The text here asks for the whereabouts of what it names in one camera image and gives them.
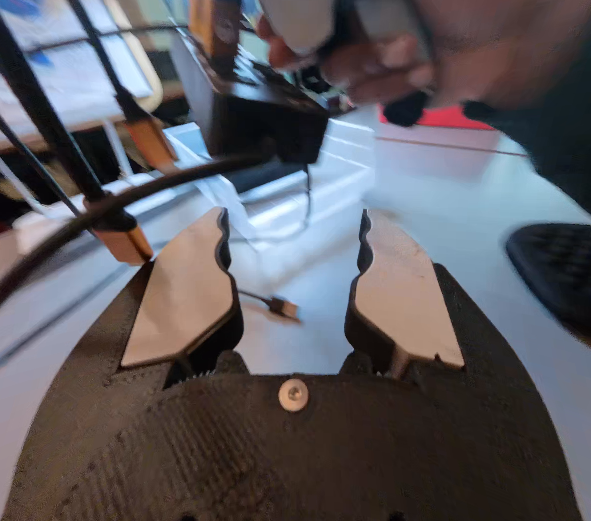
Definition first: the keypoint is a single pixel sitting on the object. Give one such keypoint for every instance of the clear plastic bin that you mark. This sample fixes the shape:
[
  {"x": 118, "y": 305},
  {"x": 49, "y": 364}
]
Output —
[{"x": 341, "y": 151}]

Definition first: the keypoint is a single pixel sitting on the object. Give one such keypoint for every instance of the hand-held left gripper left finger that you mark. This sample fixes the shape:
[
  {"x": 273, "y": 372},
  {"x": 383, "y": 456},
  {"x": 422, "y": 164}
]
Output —
[{"x": 184, "y": 299}]

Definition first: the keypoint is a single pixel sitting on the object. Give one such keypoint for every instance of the grey usb hub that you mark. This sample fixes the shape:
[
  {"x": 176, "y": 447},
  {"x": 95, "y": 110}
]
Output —
[{"x": 268, "y": 124}]

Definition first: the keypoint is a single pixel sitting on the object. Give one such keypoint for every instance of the red plastic bin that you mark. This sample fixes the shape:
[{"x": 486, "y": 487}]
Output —
[{"x": 461, "y": 119}]

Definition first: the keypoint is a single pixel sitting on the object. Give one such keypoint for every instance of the person's right hand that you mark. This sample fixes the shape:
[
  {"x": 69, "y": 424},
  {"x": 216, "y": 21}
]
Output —
[{"x": 485, "y": 22}]

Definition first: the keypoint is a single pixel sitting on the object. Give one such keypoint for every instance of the black chair armrest pad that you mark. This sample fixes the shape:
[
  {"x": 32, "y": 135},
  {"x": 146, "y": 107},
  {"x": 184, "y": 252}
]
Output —
[{"x": 554, "y": 262}]

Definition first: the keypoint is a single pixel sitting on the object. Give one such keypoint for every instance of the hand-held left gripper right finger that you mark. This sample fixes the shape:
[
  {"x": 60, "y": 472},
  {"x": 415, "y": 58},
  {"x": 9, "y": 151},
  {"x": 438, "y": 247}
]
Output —
[{"x": 406, "y": 299}]

